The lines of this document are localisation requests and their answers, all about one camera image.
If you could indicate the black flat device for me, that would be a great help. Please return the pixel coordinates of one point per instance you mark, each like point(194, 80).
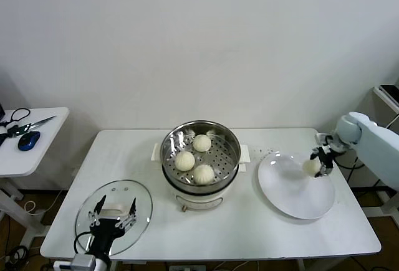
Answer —
point(391, 92)

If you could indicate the small white side table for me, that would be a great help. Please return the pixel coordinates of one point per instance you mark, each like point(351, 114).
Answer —
point(46, 152)

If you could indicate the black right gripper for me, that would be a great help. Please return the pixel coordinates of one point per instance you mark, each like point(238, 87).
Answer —
point(328, 160)

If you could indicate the stainless steel steamer basket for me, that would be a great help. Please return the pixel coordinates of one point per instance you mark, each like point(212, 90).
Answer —
point(224, 159)

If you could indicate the blue computer mouse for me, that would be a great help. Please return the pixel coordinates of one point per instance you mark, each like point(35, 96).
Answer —
point(29, 140)

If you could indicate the round glass pot lid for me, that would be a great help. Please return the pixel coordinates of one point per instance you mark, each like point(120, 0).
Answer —
point(143, 202)

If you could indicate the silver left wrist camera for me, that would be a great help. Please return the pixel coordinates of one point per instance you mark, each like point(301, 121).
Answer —
point(82, 263)

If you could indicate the metal scissors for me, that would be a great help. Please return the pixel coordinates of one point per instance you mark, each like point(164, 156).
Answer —
point(43, 121)

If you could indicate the large white plate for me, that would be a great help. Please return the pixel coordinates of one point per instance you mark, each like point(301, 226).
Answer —
point(286, 190)

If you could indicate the white steamed baozi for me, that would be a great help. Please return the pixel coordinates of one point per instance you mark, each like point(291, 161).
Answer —
point(204, 174)
point(311, 167)
point(202, 142)
point(184, 161)

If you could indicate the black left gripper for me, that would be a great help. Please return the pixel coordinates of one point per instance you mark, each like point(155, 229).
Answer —
point(106, 230)

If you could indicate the white electric cooking pot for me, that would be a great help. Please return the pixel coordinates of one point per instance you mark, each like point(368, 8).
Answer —
point(199, 201)

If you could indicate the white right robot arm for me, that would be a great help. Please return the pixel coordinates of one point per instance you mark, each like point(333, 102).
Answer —
point(374, 140)

